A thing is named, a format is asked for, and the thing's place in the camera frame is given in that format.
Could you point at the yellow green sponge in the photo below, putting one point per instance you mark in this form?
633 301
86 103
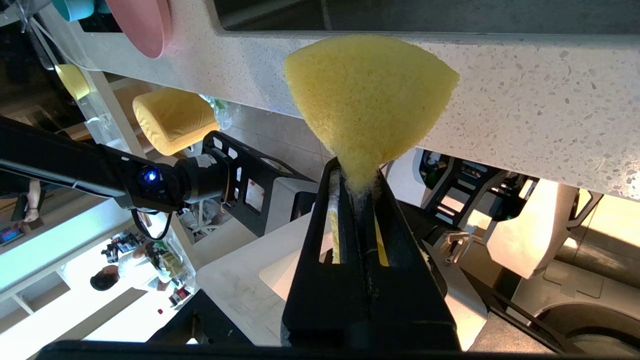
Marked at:
370 95

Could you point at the person in white shirt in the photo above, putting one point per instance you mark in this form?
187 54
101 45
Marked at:
135 270

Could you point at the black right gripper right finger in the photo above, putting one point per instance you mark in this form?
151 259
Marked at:
410 310

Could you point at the teal bowl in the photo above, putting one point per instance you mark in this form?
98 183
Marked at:
75 7

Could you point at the white black robot base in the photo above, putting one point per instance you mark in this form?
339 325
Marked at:
525 240

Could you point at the small yellow pad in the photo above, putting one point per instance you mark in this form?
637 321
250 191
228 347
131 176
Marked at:
74 82

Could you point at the yellow cushioned stool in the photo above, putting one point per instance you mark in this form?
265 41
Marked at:
175 120

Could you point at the green white plastic bag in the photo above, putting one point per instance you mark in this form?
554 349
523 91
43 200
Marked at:
220 112

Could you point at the black plastic crate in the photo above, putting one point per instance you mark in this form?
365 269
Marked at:
270 180

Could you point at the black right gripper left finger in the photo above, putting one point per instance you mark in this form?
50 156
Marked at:
325 310

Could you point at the pink plate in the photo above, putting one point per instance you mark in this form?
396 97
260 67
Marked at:
145 25

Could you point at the stainless steel sink basin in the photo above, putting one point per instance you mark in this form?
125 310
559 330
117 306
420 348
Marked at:
450 15

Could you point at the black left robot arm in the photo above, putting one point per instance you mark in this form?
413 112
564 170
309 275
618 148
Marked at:
75 160

